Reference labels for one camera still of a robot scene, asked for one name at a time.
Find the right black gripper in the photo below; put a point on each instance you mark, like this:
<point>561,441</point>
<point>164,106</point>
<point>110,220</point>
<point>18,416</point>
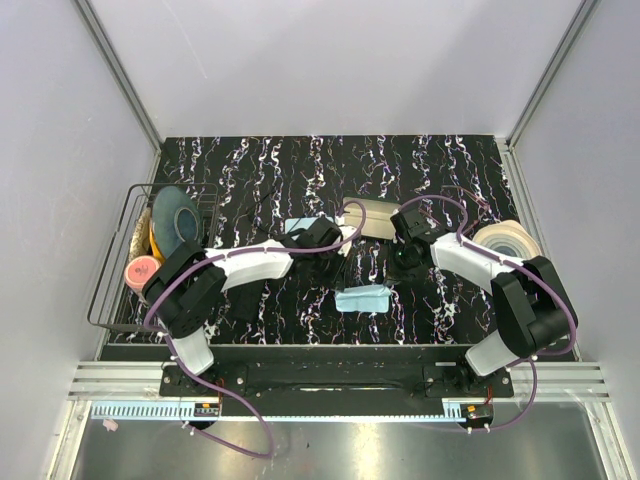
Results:
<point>398,275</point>

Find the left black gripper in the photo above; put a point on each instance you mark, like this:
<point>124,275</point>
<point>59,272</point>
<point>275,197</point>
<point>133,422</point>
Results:
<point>337,280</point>

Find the dark green glasses case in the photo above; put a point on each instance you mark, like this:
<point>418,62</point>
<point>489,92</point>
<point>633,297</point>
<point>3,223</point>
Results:
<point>378,223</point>

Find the light blue cloth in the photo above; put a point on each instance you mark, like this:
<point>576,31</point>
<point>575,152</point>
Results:
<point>296,226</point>
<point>363,299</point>

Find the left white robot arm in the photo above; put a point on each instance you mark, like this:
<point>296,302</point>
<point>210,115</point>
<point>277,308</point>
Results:
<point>182,292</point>

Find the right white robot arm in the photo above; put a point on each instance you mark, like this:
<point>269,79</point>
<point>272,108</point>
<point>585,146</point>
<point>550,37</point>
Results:
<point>531,307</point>

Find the red thin sunglasses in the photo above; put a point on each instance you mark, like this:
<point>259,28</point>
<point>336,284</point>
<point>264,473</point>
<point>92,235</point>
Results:
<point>479,201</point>

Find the black glasses case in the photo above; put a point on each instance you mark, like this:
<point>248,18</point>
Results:
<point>244,304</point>

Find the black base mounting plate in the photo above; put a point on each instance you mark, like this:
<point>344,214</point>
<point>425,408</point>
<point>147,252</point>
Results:
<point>422,371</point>

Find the blue ceramic plate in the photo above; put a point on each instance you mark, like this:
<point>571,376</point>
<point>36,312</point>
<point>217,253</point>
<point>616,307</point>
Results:
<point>174,220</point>

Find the yellow plate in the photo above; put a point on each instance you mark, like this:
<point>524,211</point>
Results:
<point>156,253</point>

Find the pink patterned cup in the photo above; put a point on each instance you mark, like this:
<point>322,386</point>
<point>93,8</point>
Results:
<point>139,271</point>

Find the woven beige plate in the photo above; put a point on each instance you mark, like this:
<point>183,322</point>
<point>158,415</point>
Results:
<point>140,241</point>

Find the black wire dish rack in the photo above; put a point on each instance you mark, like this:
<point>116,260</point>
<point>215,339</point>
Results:
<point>113,305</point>

